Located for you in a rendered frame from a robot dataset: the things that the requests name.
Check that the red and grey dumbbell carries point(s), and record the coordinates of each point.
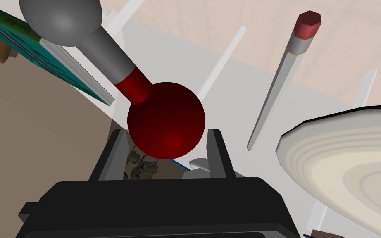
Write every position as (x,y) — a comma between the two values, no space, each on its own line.
(165,119)

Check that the cream plate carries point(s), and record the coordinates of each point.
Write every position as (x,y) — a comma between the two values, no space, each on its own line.
(349,158)

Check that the teal and green book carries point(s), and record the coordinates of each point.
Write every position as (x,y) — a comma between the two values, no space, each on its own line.
(28,49)

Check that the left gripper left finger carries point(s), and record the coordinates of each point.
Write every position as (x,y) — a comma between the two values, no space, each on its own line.
(112,158)

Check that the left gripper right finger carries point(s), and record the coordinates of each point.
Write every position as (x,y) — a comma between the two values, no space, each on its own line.
(217,155)

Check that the grey pencil with red eraser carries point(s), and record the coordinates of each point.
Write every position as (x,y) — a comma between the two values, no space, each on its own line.
(284,71)

